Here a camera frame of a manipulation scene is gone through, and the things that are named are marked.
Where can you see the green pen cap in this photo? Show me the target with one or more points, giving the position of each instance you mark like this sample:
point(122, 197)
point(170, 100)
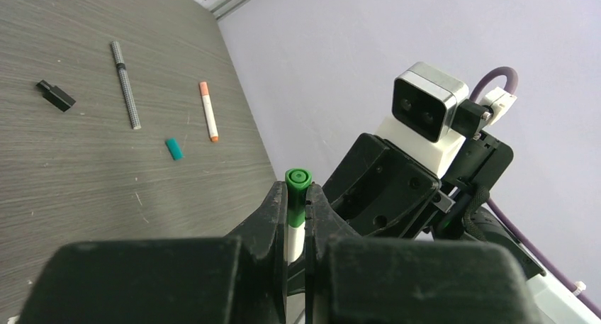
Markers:
point(297, 182)

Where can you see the grey pen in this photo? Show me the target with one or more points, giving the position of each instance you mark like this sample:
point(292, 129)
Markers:
point(125, 85)

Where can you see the white pen orange tip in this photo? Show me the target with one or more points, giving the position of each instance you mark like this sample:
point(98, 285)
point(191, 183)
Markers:
point(208, 110)

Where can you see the teal pen cap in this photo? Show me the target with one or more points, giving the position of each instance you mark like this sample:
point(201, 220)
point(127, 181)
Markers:
point(174, 149)

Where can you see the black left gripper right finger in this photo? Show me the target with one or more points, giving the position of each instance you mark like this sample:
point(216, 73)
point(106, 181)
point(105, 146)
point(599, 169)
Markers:
point(354, 279)

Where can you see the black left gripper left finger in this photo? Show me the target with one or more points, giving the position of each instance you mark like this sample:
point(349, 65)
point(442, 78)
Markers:
point(237, 278)

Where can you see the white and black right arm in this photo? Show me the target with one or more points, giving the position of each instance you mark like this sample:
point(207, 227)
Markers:
point(559, 300)

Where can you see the black pen cap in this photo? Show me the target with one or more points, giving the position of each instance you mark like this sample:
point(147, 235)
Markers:
point(56, 96)

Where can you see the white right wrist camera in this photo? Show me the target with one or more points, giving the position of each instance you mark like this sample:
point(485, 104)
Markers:
point(434, 113)

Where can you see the white pen green tip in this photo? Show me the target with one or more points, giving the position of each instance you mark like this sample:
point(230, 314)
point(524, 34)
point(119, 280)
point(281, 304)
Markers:
point(295, 242)

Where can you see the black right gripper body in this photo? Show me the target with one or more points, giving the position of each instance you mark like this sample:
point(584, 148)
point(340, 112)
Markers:
point(383, 192)

